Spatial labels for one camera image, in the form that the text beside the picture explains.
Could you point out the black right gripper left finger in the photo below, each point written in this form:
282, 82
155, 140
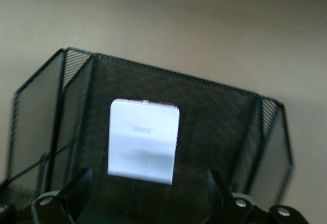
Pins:
76, 190

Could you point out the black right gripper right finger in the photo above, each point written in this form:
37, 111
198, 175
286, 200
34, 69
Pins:
217, 190

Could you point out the lilac flip phone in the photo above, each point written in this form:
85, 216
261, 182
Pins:
143, 144

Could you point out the black mesh two-tier tray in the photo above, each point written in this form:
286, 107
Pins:
217, 106

